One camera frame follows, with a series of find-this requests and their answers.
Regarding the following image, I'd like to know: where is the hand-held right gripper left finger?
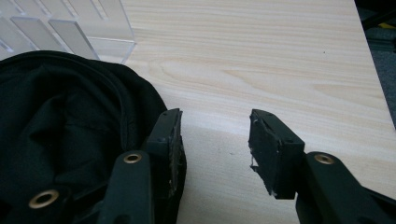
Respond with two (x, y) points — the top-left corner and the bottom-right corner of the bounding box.
(141, 107), (188, 224)

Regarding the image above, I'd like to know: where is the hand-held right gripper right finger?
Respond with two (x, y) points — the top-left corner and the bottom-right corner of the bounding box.
(247, 108), (306, 201)

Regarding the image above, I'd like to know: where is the black fabric bag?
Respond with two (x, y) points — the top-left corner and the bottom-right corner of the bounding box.
(0, 49), (169, 224)

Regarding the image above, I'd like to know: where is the clear acrylic organizer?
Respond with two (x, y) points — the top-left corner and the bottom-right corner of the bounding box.
(0, 0), (137, 65)

